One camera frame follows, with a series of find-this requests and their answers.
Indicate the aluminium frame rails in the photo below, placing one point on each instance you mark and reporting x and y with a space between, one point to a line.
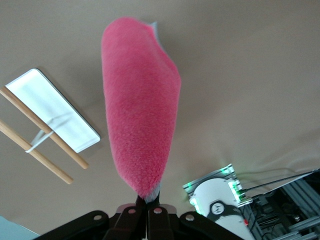
287 215

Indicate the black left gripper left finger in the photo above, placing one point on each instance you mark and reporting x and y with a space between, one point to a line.
125 225

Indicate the pink and grey cloth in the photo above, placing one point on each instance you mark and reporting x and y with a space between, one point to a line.
140 100

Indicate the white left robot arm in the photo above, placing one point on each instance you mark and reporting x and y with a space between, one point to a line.
220 200

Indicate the brown table cover sheet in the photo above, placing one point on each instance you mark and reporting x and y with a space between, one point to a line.
237 75

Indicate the white rectangular rack tray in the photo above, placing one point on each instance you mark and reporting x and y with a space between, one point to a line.
37 95

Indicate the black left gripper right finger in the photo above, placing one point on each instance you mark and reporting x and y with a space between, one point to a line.
160 225

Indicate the wooden rack rod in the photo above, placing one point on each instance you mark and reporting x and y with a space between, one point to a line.
50 166
25 110

